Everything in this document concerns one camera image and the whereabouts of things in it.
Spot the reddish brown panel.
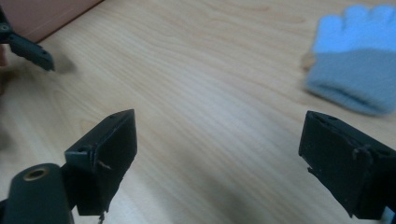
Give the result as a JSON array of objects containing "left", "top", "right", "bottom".
[{"left": 0, "top": 0, "right": 105, "bottom": 44}]

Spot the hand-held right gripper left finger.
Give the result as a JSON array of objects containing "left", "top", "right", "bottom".
[{"left": 64, "top": 108, "right": 138, "bottom": 217}]

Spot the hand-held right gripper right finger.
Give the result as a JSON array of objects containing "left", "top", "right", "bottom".
[{"left": 298, "top": 109, "right": 396, "bottom": 220}]

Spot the blue glove with orange pompom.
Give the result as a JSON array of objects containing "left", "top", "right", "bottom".
[{"left": 301, "top": 3, "right": 396, "bottom": 117}]

